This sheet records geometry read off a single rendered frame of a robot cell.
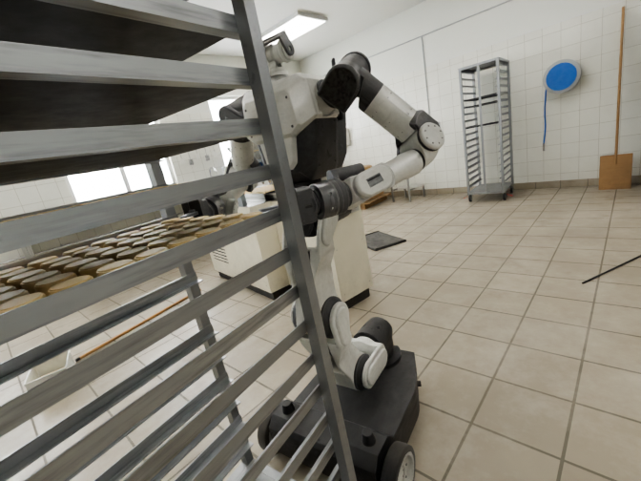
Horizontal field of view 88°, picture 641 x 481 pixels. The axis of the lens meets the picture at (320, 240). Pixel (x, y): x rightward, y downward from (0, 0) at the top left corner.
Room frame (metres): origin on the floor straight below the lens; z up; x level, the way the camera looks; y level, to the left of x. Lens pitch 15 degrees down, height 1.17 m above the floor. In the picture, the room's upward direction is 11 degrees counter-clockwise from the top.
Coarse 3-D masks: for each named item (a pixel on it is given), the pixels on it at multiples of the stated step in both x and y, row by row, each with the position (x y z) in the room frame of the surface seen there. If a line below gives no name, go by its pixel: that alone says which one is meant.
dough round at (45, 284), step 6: (54, 276) 0.48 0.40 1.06; (60, 276) 0.47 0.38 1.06; (66, 276) 0.46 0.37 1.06; (72, 276) 0.47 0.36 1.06; (42, 282) 0.45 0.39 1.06; (48, 282) 0.45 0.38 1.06; (54, 282) 0.45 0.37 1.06; (36, 288) 0.44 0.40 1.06; (42, 288) 0.44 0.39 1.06; (48, 288) 0.44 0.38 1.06; (48, 294) 0.44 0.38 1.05
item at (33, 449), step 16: (192, 336) 0.90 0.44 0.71; (208, 336) 0.93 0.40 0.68; (176, 352) 0.86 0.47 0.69; (144, 368) 0.78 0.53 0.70; (160, 368) 0.80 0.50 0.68; (128, 384) 0.74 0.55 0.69; (144, 384) 0.75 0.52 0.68; (96, 400) 0.69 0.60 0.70; (112, 400) 0.71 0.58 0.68; (80, 416) 0.65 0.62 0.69; (96, 416) 0.66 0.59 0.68; (48, 432) 0.61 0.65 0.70; (64, 432) 0.62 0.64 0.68; (32, 448) 0.58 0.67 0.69; (48, 448) 0.59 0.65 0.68; (0, 464) 0.54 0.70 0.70; (16, 464) 0.56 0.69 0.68; (0, 480) 0.53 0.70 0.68
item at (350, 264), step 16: (352, 224) 2.29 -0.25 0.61; (336, 240) 2.19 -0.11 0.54; (352, 240) 2.28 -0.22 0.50; (336, 256) 2.17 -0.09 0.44; (352, 256) 2.26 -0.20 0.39; (336, 272) 2.16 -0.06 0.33; (352, 272) 2.24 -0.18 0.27; (368, 272) 2.34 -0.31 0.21; (336, 288) 2.19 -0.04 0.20; (352, 288) 2.23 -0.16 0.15; (368, 288) 2.36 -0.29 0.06; (352, 304) 2.25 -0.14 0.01
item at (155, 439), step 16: (224, 384) 0.93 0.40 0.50; (192, 400) 0.85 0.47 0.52; (208, 400) 0.87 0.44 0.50; (176, 416) 0.81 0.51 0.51; (192, 416) 0.82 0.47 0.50; (160, 432) 0.77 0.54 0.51; (144, 448) 0.73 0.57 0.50; (128, 464) 0.69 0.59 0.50; (96, 480) 0.64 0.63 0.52; (112, 480) 0.65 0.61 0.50
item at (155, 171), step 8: (152, 168) 0.94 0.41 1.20; (160, 168) 0.96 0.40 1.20; (152, 176) 0.95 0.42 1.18; (160, 176) 0.96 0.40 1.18; (152, 184) 0.96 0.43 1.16; (168, 208) 0.95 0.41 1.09; (168, 216) 0.94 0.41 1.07; (184, 264) 0.95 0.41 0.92; (192, 264) 0.96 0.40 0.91; (184, 272) 0.94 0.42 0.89; (192, 288) 0.95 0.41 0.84; (192, 296) 0.94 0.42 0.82; (200, 320) 0.94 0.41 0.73; (208, 320) 0.96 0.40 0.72; (200, 328) 0.95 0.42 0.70; (208, 344) 0.94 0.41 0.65; (216, 368) 0.94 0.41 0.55; (224, 368) 0.96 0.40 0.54; (216, 376) 0.95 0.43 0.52; (232, 416) 0.94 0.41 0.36; (248, 456) 0.95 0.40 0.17; (248, 464) 0.94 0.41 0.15
